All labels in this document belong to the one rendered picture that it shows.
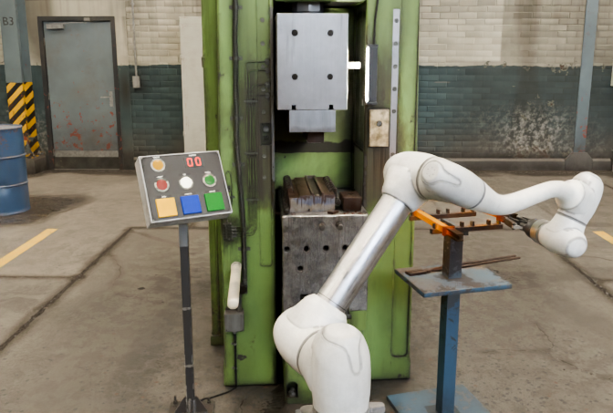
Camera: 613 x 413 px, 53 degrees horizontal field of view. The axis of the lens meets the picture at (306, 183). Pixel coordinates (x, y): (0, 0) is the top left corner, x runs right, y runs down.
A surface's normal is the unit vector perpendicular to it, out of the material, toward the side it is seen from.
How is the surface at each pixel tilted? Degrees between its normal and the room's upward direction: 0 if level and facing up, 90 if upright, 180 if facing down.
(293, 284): 90
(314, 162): 90
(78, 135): 90
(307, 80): 90
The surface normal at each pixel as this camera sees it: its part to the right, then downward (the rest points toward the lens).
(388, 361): 0.08, 0.20
